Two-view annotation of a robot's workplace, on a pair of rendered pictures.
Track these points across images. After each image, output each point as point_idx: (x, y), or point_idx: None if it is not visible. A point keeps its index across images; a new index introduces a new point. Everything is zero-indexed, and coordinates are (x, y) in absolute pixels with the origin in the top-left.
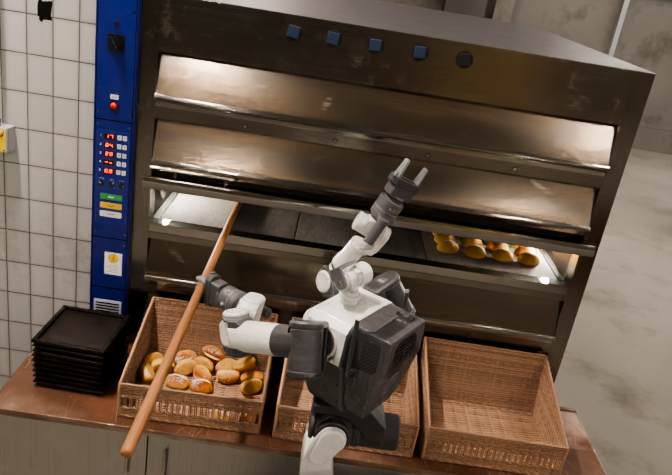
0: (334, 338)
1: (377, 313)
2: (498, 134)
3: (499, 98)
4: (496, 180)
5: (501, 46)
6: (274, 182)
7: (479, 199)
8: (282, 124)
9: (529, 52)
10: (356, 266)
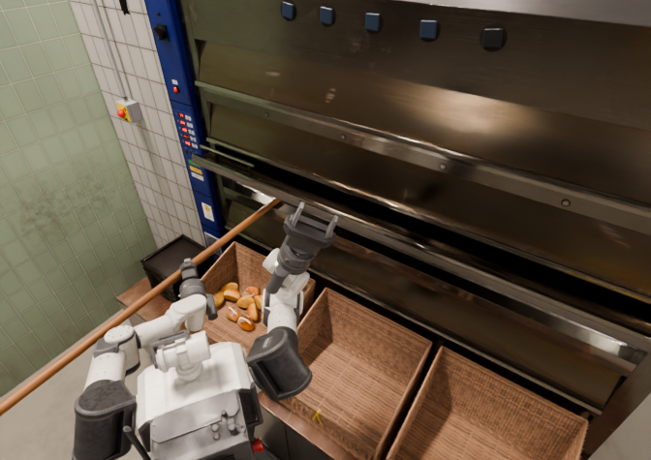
0: (136, 422)
1: (201, 405)
2: (542, 152)
3: (548, 99)
4: (539, 210)
5: (572, 11)
6: (291, 171)
7: (509, 230)
8: (294, 115)
9: (616, 19)
10: (185, 342)
